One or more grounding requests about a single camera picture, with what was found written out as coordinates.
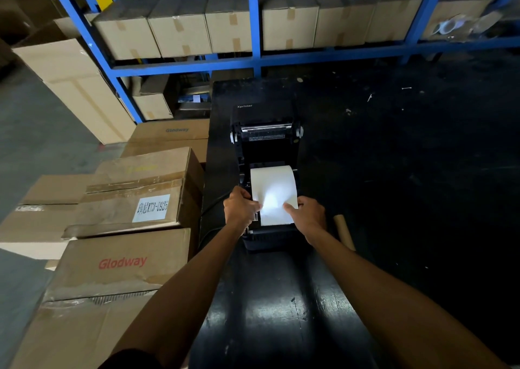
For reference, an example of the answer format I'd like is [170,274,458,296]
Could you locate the tall leaning cardboard box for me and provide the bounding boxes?
[12,17,137,145]

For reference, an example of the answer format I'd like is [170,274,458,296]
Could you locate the white label cardboard box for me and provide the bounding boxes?
[63,146,205,240]

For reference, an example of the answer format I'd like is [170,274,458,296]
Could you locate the blue metal shelving rack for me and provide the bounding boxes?
[42,0,520,124]

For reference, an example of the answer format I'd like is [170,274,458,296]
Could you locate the row of taped cardboard boxes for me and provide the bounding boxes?
[92,0,504,61]

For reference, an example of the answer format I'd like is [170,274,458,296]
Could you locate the plain low cardboard box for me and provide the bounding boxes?
[0,174,94,261]

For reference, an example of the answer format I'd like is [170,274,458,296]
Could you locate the black label printer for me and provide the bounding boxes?
[229,99,306,253]

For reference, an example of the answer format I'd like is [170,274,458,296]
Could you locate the white label paper roll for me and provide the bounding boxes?
[250,165,300,227]

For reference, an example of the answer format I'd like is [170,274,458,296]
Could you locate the person's right forearm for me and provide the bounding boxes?
[310,230,509,369]

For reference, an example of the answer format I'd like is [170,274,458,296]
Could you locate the person's black shirt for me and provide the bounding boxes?
[97,348,163,369]

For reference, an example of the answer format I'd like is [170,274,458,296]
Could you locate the person's right hand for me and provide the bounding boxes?
[283,196,327,247]

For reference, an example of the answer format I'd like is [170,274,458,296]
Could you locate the red lettered cardboard box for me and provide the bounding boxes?
[10,228,192,369]

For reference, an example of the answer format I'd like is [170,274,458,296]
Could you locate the stack of dark brown cartons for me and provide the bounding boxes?
[0,0,68,71]

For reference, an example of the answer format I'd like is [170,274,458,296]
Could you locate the person's left hand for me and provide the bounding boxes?
[223,185,262,235]

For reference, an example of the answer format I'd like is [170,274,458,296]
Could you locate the clear tape roll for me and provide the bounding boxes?
[432,15,466,35]

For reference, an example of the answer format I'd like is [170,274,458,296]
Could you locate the small open cardboard box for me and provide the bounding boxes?
[132,74,174,121]

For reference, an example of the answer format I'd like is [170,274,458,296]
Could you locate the blue print cardboard box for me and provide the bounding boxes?
[121,119,211,164]

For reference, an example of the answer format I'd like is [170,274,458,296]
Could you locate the person's left forearm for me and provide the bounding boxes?
[109,224,249,369]

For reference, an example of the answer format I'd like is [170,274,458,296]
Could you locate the brown cardboard core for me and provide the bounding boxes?
[333,214,357,253]

